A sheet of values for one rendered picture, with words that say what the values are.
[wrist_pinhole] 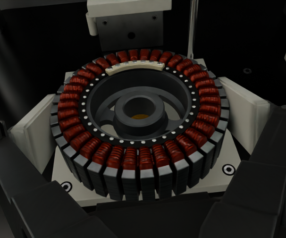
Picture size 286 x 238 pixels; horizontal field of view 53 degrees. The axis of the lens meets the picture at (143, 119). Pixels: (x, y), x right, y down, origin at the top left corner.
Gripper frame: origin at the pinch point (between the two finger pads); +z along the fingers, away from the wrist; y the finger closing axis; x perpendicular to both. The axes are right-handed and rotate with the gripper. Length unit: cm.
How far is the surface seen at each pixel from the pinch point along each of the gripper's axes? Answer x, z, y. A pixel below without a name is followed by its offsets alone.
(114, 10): 6.6, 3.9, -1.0
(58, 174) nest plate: -5.1, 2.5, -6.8
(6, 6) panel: 9.6, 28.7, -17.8
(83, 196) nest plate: -6.2, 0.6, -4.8
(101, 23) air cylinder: 5.9, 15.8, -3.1
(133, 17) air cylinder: 6.2, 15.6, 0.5
